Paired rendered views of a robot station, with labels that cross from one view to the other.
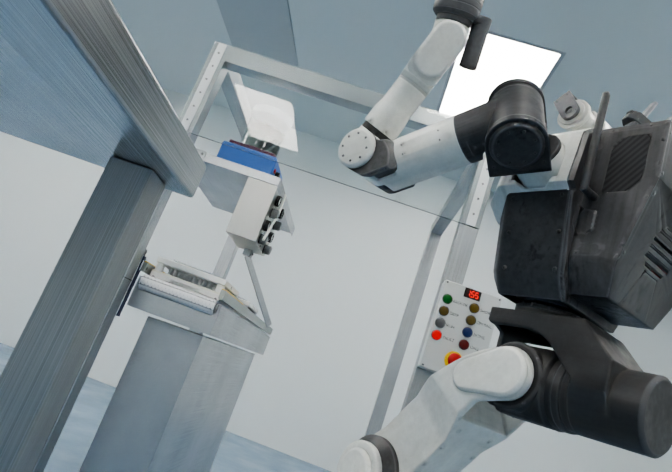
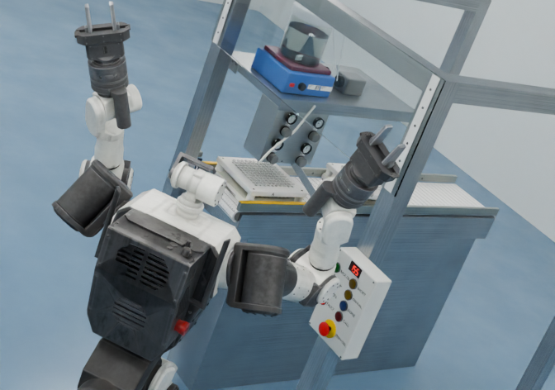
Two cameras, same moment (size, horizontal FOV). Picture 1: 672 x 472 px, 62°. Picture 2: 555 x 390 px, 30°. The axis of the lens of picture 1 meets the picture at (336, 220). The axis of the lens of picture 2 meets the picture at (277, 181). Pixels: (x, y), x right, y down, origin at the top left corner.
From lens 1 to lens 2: 251 cm
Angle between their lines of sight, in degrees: 56
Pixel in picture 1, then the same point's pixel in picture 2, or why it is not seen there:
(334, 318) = not seen: outside the picture
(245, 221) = (255, 140)
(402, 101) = (98, 145)
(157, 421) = (219, 298)
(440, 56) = (92, 123)
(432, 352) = (317, 315)
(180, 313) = (220, 214)
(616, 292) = (97, 330)
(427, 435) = not seen: hidden behind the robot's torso
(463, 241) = (380, 206)
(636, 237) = (96, 300)
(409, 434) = not seen: hidden behind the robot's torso
